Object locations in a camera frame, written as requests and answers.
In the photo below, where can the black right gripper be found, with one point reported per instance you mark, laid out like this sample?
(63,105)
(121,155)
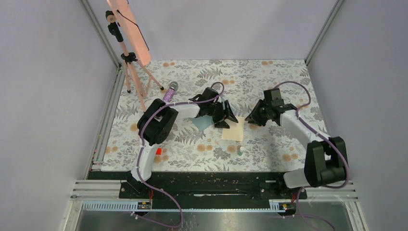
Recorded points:
(253,118)

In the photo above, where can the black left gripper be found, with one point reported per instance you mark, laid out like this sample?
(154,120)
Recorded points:
(218,123)

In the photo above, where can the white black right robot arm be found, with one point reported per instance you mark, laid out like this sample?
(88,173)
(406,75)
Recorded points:
(325,161)

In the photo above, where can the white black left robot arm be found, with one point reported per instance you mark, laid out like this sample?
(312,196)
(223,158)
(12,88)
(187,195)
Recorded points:
(157,122)

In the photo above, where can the floral table mat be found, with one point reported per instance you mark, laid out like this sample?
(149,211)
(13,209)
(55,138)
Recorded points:
(268,148)

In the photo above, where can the small glue stick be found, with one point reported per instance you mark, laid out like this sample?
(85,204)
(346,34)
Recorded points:
(240,150)

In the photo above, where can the purple glitter microphone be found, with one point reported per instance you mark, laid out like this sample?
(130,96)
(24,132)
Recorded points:
(172,89)

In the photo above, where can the pink tripod stand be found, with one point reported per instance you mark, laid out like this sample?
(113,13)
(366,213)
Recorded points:
(129,59)

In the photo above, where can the pink light panel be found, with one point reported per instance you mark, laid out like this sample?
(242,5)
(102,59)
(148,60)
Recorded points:
(125,17)

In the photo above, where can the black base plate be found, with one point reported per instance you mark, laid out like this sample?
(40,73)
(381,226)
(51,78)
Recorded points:
(204,190)

